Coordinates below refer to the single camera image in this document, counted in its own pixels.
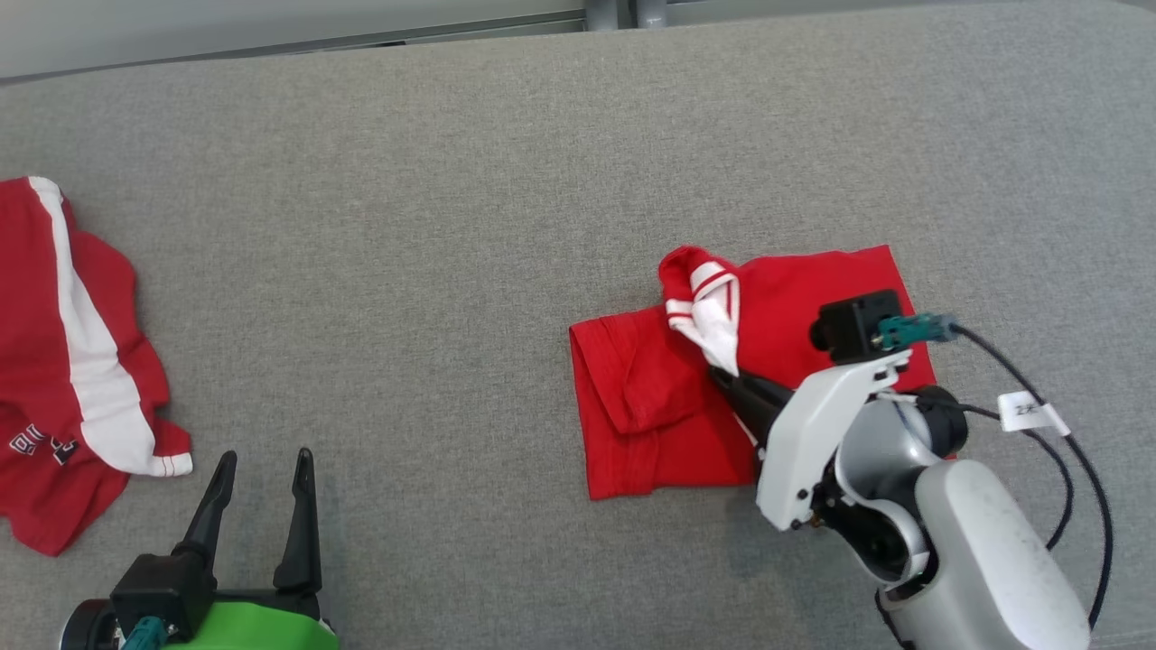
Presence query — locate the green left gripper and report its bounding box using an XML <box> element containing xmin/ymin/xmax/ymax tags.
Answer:
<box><xmin>163</xmin><ymin>448</ymin><xmax>340</xmax><ymax>650</ymax></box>

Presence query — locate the red garment with white stripe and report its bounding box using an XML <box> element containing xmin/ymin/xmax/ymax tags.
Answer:
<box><xmin>0</xmin><ymin>176</ymin><xmax>194</xmax><ymax>557</ymax></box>

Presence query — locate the black cable with teal connector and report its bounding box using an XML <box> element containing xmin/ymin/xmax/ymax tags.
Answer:
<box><xmin>120</xmin><ymin>616</ymin><xmax>174</xmax><ymax>650</ymax></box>

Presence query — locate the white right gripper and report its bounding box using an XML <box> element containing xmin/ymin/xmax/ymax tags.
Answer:
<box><xmin>709</xmin><ymin>348</ymin><xmax>914</xmax><ymax>533</ymax></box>

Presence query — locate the red garment with white sleeves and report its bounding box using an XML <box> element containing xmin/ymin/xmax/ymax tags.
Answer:
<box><xmin>568</xmin><ymin>244</ymin><xmax>941</xmax><ymax>501</ymax></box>

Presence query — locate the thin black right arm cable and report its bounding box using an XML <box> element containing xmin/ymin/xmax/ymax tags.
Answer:
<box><xmin>885</xmin><ymin>390</ymin><xmax>1077</xmax><ymax>553</ymax></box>

